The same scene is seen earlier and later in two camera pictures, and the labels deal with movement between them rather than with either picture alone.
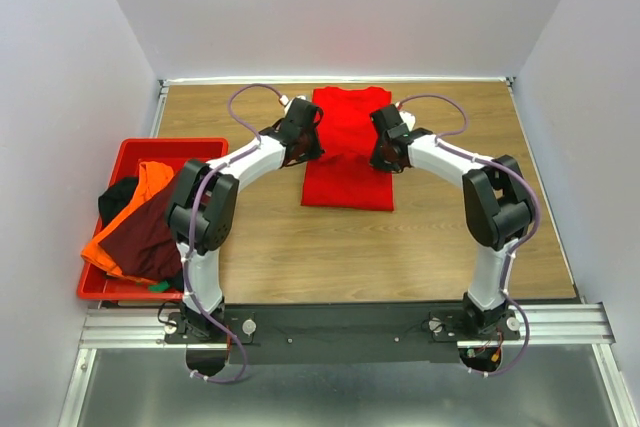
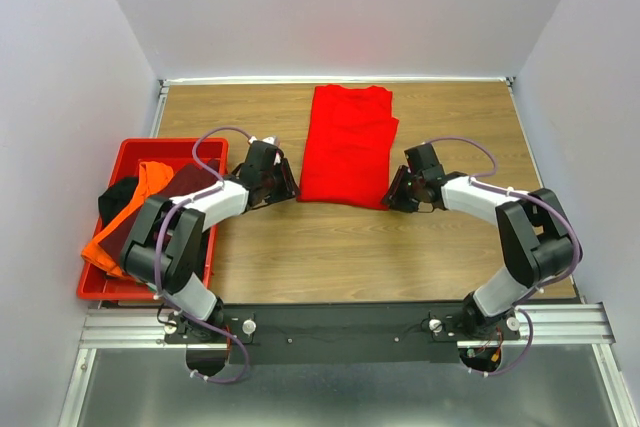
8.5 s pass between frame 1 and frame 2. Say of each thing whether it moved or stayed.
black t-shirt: stayed
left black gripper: moved
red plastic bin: stayed
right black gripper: moved
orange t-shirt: stayed
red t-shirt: stayed
